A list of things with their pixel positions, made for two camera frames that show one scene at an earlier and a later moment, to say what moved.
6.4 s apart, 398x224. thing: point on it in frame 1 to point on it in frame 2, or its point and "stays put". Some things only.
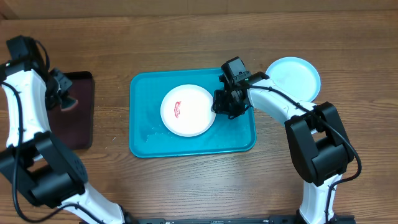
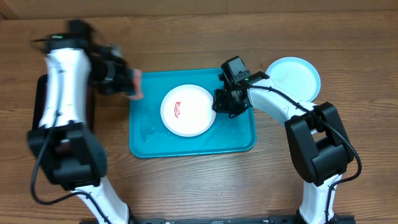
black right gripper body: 228,104 stays put
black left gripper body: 57,84 to 109,77
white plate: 186,110 stays put
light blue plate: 296,76 stays put
